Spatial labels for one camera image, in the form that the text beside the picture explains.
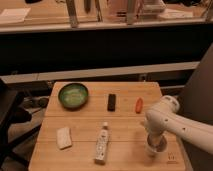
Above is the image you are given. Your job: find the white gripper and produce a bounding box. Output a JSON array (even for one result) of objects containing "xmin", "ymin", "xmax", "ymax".
[{"xmin": 147, "ymin": 134, "xmax": 163, "ymax": 148}]

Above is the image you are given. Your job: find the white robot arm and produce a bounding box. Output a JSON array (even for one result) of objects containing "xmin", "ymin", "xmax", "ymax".
[{"xmin": 145, "ymin": 95, "xmax": 213, "ymax": 156}]

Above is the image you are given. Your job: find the green ceramic bowl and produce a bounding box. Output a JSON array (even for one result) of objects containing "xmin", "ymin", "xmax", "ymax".
[{"xmin": 58, "ymin": 83, "xmax": 89, "ymax": 110}]

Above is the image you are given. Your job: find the orange carrot toy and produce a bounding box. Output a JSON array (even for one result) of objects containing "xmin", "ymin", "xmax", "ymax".
[{"xmin": 135, "ymin": 98, "xmax": 143, "ymax": 114}]

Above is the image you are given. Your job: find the white plastic bottle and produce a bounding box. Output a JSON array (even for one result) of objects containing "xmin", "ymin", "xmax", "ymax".
[{"xmin": 94, "ymin": 122, "xmax": 109, "ymax": 165}]

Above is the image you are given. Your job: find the black rectangular block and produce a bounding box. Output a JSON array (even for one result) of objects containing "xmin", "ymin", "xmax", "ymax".
[{"xmin": 107, "ymin": 94, "xmax": 116, "ymax": 111}]

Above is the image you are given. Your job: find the white sponge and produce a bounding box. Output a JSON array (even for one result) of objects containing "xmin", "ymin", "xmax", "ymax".
[{"xmin": 56, "ymin": 127, "xmax": 72, "ymax": 150}]

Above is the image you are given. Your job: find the black chair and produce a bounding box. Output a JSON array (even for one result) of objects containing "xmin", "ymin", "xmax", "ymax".
[{"xmin": 0, "ymin": 78, "xmax": 41, "ymax": 167}]

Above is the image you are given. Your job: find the white paper sheet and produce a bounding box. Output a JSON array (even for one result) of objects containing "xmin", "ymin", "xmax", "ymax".
[{"xmin": 0, "ymin": 8, "xmax": 30, "ymax": 24}]

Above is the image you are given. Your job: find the metal frame post right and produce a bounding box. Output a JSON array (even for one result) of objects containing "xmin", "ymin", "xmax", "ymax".
[{"xmin": 126, "ymin": 0, "xmax": 137, "ymax": 25}]

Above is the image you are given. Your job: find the metal frame post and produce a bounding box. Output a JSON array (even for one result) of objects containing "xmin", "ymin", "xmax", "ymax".
[
  {"xmin": 66, "ymin": 0, "xmax": 78, "ymax": 28},
  {"xmin": 126, "ymin": 0, "xmax": 137, "ymax": 25}
]

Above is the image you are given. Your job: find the metal frame post left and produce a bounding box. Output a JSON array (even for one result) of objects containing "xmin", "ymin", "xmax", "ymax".
[{"xmin": 66, "ymin": 0, "xmax": 78, "ymax": 28}]

